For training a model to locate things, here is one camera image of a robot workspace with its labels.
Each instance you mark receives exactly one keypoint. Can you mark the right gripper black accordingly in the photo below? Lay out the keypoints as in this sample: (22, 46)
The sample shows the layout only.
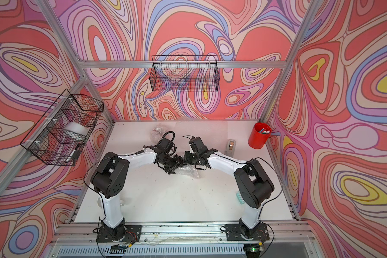
(187, 158)

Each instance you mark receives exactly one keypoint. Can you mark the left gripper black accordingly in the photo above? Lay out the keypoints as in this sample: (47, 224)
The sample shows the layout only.
(178, 163)

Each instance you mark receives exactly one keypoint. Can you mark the bubble wrap sheet around mug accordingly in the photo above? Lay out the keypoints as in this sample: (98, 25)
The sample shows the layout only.
(156, 134)

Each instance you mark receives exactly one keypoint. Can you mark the bubble wrap sheet stack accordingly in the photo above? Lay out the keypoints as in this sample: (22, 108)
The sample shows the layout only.
(214, 134)

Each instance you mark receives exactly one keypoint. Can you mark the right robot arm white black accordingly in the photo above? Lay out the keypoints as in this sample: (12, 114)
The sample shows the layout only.
(253, 183)

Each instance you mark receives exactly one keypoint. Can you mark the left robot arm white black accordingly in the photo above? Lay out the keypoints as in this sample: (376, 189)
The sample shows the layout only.
(109, 179)

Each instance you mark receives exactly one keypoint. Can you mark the small green alarm clock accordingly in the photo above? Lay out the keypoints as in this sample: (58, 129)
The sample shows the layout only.
(240, 199)

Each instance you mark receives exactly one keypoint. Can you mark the red pen holder cup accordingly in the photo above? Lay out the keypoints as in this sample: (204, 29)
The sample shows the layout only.
(259, 135)

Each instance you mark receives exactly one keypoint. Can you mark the black marker in basket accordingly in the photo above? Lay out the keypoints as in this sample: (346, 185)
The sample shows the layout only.
(74, 155)

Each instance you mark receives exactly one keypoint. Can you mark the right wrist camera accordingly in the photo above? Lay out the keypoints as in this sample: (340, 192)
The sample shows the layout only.
(197, 145)

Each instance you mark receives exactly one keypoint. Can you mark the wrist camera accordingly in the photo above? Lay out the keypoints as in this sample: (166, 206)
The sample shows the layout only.
(197, 145)
(166, 145)

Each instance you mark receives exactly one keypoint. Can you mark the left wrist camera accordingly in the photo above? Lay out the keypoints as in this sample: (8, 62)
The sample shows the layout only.
(166, 145)

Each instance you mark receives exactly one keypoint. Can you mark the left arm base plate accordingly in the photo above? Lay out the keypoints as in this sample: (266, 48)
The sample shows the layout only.
(129, 234)

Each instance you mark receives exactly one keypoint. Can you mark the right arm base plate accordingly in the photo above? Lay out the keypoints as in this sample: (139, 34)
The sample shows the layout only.
(239, 232)

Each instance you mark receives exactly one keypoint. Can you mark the black wire basket back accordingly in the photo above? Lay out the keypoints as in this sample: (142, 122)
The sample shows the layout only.
(184, 73)

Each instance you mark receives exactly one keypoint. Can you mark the black wire basket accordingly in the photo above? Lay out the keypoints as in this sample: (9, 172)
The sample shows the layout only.
(184, 73)
(52, 144)

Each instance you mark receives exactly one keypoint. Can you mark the black wire basket left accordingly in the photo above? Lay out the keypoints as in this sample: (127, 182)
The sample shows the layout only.
(52, 144)

